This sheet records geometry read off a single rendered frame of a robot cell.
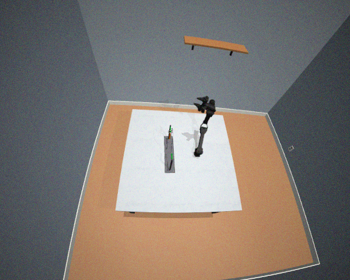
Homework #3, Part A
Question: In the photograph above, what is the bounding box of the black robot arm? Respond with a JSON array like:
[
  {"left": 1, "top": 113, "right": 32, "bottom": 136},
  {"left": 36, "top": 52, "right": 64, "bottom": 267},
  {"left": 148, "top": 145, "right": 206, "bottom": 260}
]
[{"left": 194, "top": 100, "right": 216, "bottom": 157}]

